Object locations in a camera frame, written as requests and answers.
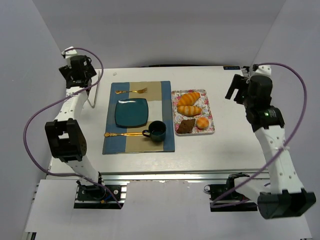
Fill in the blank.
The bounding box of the round orange bun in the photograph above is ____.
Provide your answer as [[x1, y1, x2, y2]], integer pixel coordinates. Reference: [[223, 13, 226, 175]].
[[196, 117, 210, 130]]

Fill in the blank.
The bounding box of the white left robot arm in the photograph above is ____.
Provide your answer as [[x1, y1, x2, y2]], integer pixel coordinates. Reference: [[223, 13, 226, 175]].
[[44, 50, 99, 181]]

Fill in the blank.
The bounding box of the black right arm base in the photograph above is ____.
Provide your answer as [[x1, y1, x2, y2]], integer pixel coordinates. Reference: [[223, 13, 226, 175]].
[[203, 172, 258, 205]]

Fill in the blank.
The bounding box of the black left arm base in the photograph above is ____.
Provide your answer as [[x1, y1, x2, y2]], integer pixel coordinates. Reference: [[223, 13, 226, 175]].
[[74, 180, 124, 209]]

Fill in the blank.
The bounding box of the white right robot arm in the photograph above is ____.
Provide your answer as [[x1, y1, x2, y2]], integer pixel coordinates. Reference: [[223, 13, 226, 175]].
[[225, 74, 316, 219]]

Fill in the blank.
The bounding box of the blue table label right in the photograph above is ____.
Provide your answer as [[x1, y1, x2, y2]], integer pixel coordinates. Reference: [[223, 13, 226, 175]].
[[223, 65, 241, 71]]

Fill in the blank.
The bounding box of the floral rectangular tray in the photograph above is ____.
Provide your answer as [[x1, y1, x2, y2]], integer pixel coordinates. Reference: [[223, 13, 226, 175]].
[[171, 89, 215, 136]]

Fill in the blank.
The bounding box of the striped orange croissant upper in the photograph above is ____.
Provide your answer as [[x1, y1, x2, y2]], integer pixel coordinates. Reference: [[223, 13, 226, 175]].
[[177, 92, 200, 107]]

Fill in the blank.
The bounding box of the striped orange croissant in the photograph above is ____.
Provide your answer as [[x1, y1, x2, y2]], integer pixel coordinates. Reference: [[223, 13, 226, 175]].
[[177, 105, 202, 117], [177, 92, 200, 107]]

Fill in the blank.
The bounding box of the striped orange croissant lower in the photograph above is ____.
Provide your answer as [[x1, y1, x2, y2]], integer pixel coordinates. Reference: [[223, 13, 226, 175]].
[[177, 105, 202, 117]]

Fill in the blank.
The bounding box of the brown chocolate pastry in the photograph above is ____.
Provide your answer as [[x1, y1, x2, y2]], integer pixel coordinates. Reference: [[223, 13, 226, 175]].
[[176, 118, 196, 134]]

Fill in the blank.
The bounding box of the teal square plate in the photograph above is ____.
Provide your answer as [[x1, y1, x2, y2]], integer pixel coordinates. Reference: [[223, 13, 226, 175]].
[[114, 98, 149, 128]]

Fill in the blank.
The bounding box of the gold fork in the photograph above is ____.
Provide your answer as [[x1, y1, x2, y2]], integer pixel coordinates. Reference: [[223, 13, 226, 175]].
[[115, 87, 148, 94]]

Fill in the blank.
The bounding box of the gold spoon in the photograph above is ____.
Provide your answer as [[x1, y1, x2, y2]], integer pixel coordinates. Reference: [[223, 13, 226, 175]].
[[104, 132, 143, 138]]

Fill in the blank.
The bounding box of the blue beige placemat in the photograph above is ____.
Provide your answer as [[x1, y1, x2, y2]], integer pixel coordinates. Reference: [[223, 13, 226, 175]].
[[102, 81, 175, 155]]

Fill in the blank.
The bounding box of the dark teal mug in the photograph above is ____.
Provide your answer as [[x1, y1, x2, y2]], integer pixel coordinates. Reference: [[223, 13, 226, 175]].
[[142, 120, 167, 143]]

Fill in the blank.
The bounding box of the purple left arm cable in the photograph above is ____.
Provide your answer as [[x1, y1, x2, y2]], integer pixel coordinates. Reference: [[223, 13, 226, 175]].
[[22, 47, 123, 210]]

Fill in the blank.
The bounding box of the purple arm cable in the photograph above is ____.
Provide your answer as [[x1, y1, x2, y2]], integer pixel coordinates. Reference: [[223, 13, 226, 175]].
[[209, 62, 308, 209], [22, 47, 123, 210]]

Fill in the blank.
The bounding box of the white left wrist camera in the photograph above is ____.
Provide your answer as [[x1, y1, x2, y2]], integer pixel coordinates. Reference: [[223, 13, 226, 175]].
[[61, 46, 78, 59]]

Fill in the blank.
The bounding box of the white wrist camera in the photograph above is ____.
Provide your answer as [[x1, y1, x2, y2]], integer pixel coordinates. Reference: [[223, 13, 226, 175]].
[[61, 46, 78, 59], [249, 64, 272, 78]]

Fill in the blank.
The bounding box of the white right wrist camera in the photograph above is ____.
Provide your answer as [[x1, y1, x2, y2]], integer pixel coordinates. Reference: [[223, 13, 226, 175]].
[[249, 64, 272, 78]]

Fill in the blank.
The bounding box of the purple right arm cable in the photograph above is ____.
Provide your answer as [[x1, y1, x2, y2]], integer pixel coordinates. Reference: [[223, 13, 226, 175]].
[[209, 62, 308, 209]]

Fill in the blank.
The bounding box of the aluminium front rail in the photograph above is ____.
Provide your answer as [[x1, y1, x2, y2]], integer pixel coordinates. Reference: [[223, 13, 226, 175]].
[[101, 169, 258, 183]]

